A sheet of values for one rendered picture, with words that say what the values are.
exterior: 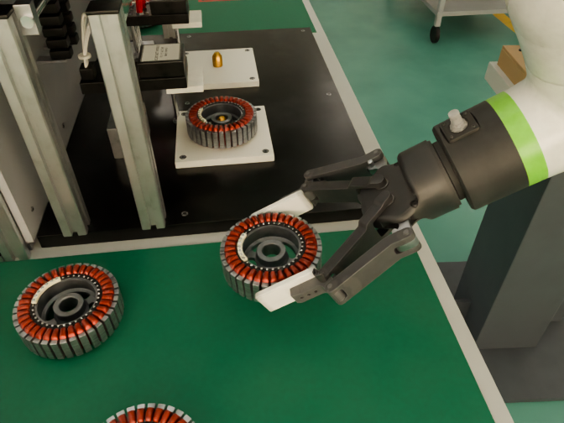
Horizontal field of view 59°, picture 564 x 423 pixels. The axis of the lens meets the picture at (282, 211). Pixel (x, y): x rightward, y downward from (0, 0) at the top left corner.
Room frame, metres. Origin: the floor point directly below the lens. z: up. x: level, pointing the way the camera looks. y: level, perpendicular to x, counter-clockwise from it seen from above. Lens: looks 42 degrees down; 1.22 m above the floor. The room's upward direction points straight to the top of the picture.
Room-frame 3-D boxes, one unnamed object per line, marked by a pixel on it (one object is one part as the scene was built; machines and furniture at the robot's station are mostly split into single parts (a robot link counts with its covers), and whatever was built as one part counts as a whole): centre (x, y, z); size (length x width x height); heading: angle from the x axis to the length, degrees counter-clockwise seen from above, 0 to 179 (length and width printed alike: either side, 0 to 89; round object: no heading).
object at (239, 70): (0.93, 0.13, 0.78); 0.15 x 0.15 x 0.01; 7
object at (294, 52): (0.80, 0.13, 0.76); 0.64 x 0.47 x 0.02; 7
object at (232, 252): (0.38, 0.01, 0.82); 0.11 x 0.11 x 0.04
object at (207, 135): (0.69, 0.10, 0.80); 0.11 x 0.11 x 0.04
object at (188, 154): (0.69, 0.10, 0.78); 0.15 x 0.15 x 0.01; 7
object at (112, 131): (0.67, 0.24, 0.80); 0.07 x 0.05 x 0.06; 7
